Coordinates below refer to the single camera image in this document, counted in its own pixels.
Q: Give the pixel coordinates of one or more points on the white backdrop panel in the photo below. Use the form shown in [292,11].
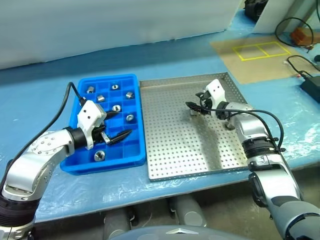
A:
[100,25]

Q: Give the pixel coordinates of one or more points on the black bundled object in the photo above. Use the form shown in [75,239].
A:
[252,11]

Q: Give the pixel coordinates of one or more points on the perforated metal tray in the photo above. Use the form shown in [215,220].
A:
[175,145]

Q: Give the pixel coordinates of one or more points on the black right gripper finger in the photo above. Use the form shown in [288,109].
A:
[200,94]
[193,106]

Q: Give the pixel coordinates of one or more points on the grey rounded robot torso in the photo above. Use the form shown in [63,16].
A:
[175,233]

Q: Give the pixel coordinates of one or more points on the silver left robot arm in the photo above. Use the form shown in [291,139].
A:
[42,147]

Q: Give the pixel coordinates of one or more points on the grey cylinder under table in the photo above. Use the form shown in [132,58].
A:
[117,225]
[187,212]

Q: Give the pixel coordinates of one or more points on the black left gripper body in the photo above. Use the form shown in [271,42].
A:
[98,132]

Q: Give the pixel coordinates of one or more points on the black power adapter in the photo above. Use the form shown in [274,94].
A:
[311,86]

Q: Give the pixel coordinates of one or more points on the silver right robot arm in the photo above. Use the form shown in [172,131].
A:
[250,127]

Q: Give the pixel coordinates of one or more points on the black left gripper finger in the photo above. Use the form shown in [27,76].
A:
[120,137]
[111,115]

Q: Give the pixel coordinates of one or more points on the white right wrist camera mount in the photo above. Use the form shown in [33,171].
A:
[216,91]

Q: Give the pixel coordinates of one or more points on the orange brown block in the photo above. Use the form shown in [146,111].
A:
[300,35]

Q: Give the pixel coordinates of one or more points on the brown cardboard mat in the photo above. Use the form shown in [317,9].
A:
[250,70]

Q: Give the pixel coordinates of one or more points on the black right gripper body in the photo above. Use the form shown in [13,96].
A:
[206,105]

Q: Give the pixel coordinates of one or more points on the blue compartment tray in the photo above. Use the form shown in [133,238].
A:
[82,170]

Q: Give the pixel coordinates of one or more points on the white leaning board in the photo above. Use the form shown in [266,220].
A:
[280,10]

